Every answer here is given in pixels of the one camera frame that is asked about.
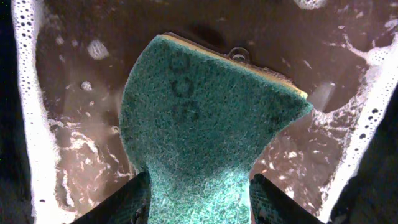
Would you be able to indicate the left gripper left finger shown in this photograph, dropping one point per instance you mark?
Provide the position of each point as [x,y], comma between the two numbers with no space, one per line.
[128,205]

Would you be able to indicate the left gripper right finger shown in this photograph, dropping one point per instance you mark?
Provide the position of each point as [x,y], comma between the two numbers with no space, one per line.
[270,205]

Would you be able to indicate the green yellow sponge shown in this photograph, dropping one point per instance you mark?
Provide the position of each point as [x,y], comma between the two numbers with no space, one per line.
[196,122]

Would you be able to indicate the black rectangular water tray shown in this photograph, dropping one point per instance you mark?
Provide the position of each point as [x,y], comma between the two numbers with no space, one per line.
[338,162]

